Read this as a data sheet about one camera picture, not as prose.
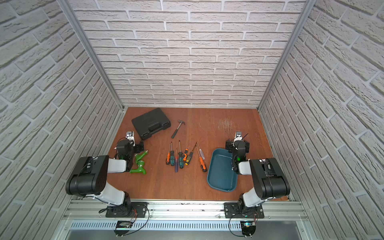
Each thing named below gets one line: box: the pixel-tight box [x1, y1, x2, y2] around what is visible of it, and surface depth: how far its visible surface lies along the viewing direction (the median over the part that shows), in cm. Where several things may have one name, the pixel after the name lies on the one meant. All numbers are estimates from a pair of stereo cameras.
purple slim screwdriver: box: [175, 147, 179, 173], surface depth 91 cm
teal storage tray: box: [207, 148, 239, 192], surface depth 91 cm
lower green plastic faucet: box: [129, 160, 147, 175], surface depth 88 cm
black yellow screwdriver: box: [185, 141, 198, 166], surface depth 91 cm
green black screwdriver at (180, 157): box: [178, 140, 184, 169], surface depth 91 cm
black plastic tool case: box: [131, 108, 171, 141], surface depth 106 cm
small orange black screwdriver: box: [166, 143, 171, 165], surface depth 91 cm
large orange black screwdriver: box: [195, 146, 207, 173], surface depth 89 cm
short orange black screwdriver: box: [183, 141, 189, 162], surface depth 94 cm
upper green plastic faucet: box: [134, 150, 149, 164], surface depth 93 cm
